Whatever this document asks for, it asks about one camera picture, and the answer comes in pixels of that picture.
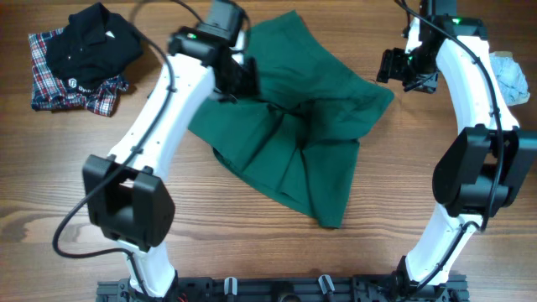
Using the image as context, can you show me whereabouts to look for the dark green shorts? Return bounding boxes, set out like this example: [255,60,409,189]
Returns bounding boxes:
[189,11,394,228]

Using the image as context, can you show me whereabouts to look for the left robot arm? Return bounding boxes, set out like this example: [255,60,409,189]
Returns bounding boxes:
[82,1,260,301]

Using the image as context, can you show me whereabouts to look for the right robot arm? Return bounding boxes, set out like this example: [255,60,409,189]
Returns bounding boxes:
[377,1,536,301]

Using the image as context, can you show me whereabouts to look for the light blue striped cloth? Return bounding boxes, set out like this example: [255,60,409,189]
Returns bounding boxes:
[490,51,530,107]

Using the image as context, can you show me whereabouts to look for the black polo shirt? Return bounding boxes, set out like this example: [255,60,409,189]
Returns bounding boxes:
[45,3,143,94]

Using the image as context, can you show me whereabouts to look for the red plaid shirt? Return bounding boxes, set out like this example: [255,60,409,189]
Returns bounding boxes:
[29,28,129,117]

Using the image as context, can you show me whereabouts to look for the right black camera cable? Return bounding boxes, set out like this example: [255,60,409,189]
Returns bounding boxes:
[394,0,504,294]

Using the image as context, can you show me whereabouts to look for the black camera cable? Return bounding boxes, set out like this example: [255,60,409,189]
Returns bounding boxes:
[394,0,504,294]
[51,0,248,299]

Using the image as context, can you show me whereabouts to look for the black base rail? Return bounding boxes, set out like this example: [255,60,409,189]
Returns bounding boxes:
[95,275,470,302]

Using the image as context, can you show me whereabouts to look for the left black camera cable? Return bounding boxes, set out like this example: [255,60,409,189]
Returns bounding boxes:
[51,0,248,299]

